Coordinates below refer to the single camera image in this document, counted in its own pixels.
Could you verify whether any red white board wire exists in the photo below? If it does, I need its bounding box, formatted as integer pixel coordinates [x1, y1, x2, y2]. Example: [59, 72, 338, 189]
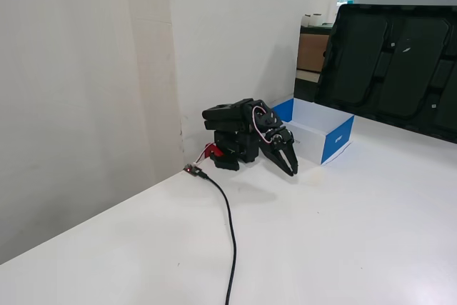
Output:
[192, 150, 211, 167]

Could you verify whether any red white gripper servo wire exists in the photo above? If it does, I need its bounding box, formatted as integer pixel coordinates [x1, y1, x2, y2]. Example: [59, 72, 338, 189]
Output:
[251, 104, 273, 145]

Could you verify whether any red table clamp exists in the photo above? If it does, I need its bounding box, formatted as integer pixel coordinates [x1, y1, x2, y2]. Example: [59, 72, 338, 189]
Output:
[201, 143, 225, 159]

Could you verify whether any small controller board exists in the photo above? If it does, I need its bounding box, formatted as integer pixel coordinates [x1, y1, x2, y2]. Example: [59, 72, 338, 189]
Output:
[182, 164, 205, 179]

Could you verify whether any dark green cabinet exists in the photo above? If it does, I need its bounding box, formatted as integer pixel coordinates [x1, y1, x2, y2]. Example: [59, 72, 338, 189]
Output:
[294, 24, 335, 101]

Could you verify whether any black power cable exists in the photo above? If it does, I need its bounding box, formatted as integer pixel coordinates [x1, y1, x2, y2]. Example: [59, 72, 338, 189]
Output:
[199, 171, 238, 305]

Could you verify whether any blue and white cardboard box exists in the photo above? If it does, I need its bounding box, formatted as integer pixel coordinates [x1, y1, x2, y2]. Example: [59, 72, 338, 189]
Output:
[270, 97, 356, 166]

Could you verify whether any brown cardboard box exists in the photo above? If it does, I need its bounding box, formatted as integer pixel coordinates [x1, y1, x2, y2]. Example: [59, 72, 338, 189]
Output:
[296, 33, 330, 73]

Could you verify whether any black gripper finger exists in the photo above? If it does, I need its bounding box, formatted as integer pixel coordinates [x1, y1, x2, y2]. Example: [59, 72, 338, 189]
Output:
[283, 145, 298, 175]
[259, 146, 294, 177]

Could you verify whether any black plastic tray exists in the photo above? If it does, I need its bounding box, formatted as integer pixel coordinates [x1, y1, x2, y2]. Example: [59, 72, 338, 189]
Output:
[313, 4, 457, 144]

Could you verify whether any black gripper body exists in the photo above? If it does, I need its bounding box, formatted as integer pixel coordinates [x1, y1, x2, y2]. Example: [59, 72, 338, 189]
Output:
[257, 126, 296, 154]

